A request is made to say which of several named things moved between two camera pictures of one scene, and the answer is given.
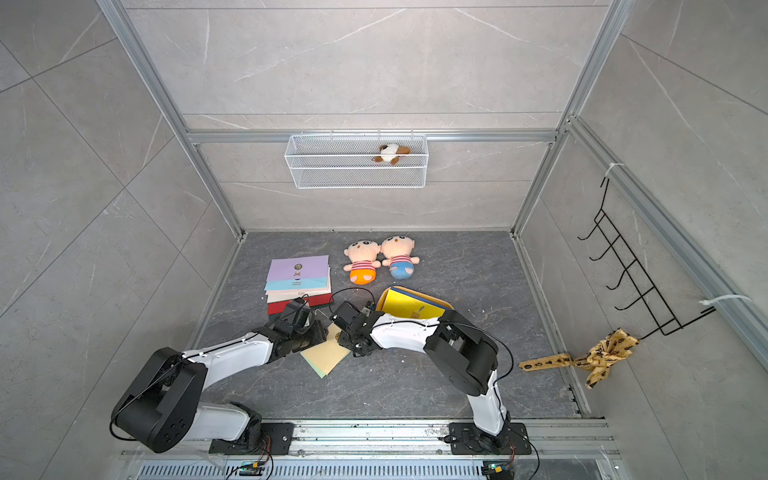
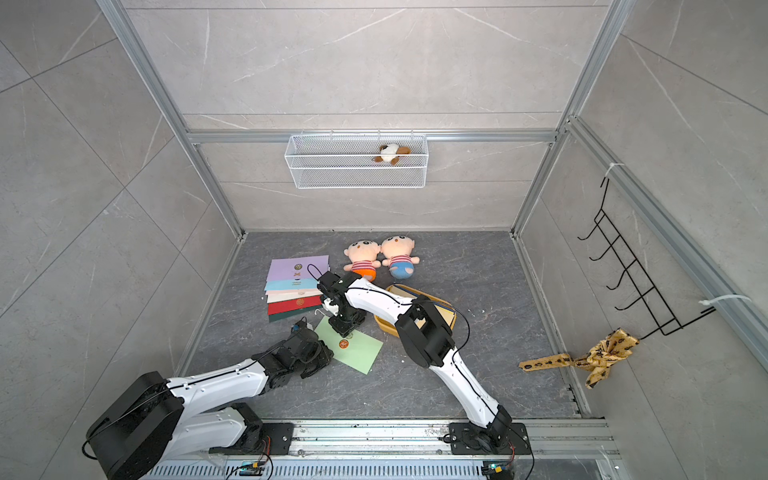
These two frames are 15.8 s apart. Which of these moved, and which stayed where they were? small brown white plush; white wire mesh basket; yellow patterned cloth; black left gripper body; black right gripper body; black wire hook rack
Moved: black right gripper body; black left gripper body
Stayed: small brown white plush; white wire mesh basket; black wire hook rack; yellow patterned cloth
